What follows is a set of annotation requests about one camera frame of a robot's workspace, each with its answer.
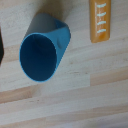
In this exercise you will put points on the blue plastic cup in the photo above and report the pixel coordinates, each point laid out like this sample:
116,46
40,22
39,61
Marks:
50,36

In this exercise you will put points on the orange toy hot dog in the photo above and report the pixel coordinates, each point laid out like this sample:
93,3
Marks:
100,26

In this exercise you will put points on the pink plastic cup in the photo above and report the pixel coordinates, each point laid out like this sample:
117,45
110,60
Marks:
1,46

